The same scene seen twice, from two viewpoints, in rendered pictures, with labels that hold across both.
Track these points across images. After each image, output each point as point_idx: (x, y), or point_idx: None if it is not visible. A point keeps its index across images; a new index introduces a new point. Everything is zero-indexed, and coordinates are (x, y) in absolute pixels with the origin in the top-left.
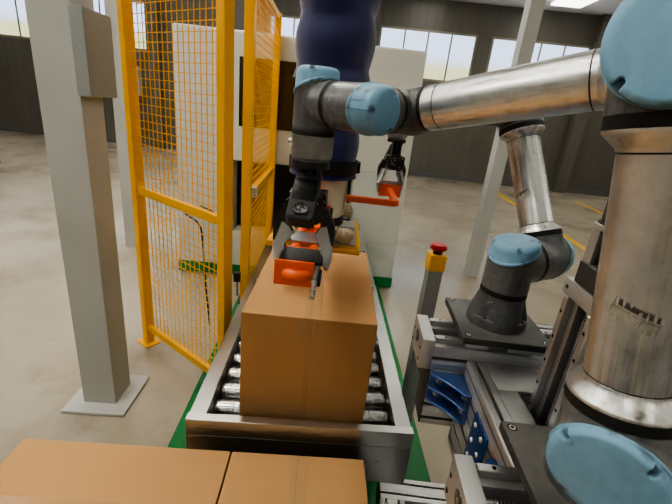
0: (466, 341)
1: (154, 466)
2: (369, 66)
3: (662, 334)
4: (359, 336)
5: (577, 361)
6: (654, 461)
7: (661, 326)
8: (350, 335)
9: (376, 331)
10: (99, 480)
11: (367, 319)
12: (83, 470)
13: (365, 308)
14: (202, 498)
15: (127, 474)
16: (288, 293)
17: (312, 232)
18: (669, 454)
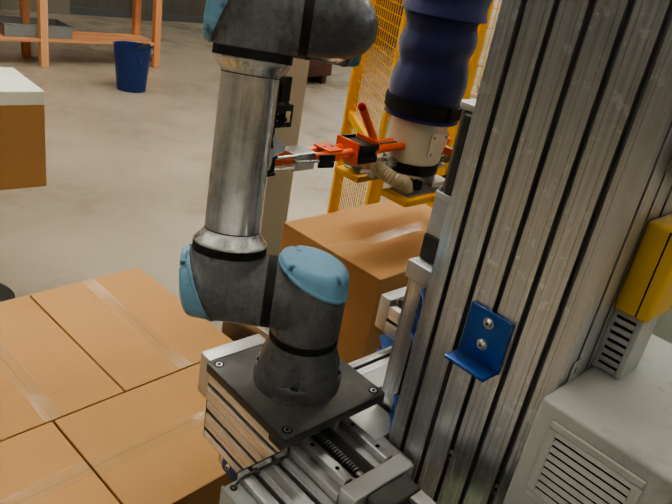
0: (400, 304)
1: (185, 322)
2: (478, 1)
3: (211, 184)
4: (364, 286)
5: (399, 318)
6: (186, 259)
7: (211, 178)
8: (357, 281)
9: (378, 286)
10: (151, 310)
11: (379, 272)
12: (148, 300)
13: (394, 267)
14: (191, 355)
15: (167, 316)
16: (344, 229)
17: (309, 149)
18: (200, 265)
